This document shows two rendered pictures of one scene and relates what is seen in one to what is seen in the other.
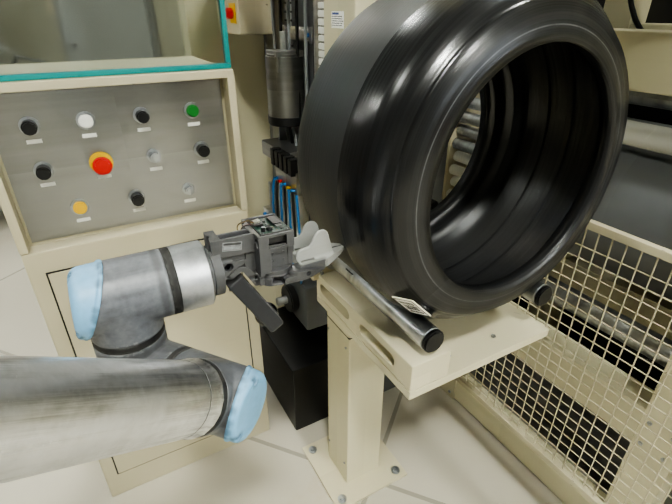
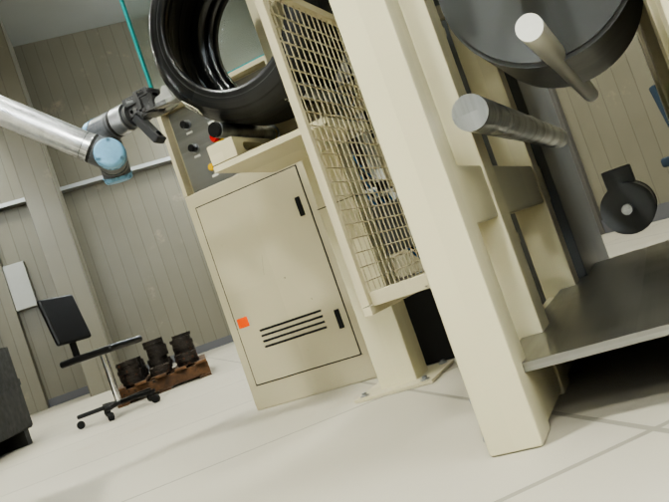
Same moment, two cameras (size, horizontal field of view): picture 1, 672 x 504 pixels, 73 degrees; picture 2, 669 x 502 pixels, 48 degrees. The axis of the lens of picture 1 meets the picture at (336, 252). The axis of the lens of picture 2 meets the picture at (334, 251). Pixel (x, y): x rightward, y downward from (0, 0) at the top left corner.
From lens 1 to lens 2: 227 cm
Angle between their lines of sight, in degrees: 59
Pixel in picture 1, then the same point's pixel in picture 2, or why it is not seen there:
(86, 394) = (30, 112)
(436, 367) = (224, 148)
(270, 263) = (139, 104)
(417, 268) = (176, 82)
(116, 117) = not seen: hidden behind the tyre
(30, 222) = (192, 180)
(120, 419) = (39, 122)
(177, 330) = (272, 251)
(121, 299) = (92, 125)
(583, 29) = not seen: outside the picture
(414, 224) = (164, 60)
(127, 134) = not seen: hidden behind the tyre
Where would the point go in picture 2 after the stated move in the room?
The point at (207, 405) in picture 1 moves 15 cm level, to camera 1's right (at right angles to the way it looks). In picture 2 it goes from (81, 138) to (97, 120)
